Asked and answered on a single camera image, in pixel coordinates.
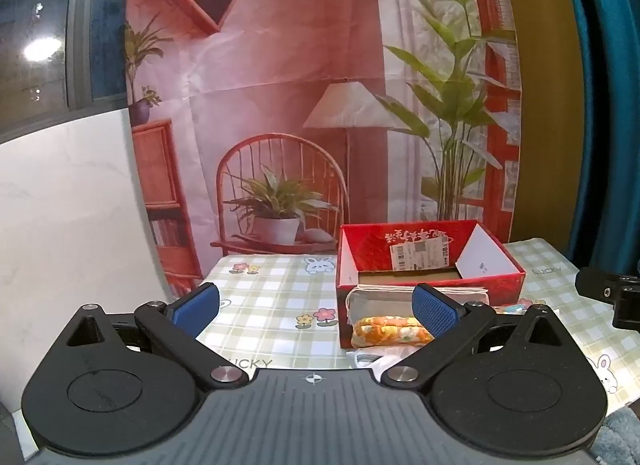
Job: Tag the white tissue packet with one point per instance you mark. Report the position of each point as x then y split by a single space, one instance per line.
370 357

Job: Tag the teal fluffy rug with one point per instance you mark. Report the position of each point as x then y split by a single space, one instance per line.
622 435

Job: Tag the green checked tablecloth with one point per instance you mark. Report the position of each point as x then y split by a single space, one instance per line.
270 295

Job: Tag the orange floral quilted pouch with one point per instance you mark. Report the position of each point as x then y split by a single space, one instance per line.
385 330

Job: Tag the white card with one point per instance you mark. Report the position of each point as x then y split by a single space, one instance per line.
477 255

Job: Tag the red strawberry print box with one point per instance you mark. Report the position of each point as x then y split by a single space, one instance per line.
365 250

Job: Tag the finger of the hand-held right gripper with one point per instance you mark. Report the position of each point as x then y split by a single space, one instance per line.
597 285

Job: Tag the printed room backdrop cloth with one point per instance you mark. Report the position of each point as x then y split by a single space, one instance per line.
300 45

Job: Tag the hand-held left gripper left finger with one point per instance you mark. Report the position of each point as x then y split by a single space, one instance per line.
192 309

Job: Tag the blue bread snack packet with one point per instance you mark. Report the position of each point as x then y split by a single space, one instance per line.
510 307

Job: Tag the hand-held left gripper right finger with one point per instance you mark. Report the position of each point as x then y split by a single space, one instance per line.
435 314

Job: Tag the window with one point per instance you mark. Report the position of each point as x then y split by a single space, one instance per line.
107 45

